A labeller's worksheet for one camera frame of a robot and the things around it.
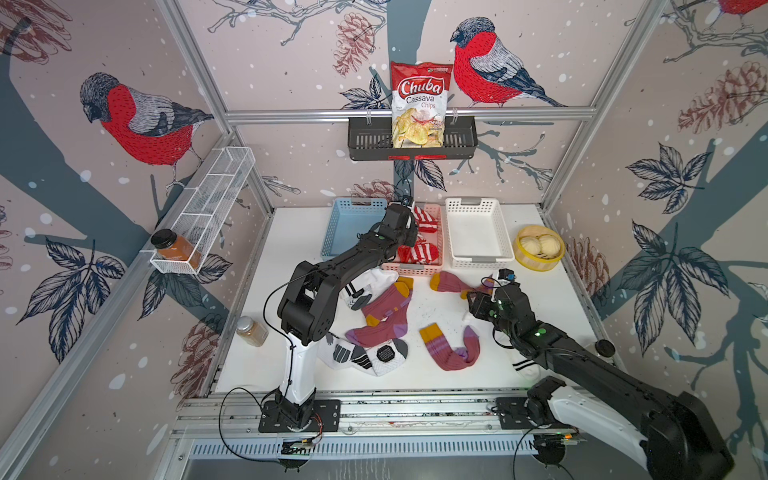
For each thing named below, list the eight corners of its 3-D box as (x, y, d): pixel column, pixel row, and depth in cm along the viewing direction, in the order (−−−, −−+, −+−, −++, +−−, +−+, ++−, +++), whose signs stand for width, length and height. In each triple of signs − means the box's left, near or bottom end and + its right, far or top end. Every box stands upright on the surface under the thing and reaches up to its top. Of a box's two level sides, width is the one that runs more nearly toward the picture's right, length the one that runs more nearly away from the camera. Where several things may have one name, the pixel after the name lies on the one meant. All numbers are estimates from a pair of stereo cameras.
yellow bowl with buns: (518, 271, 104) (524, 260, 99) (507, 236, 114) (512, 225, 109) (564, 271, 104) (573, 260, 98) (549, 236, 114) (556, 225, 109)
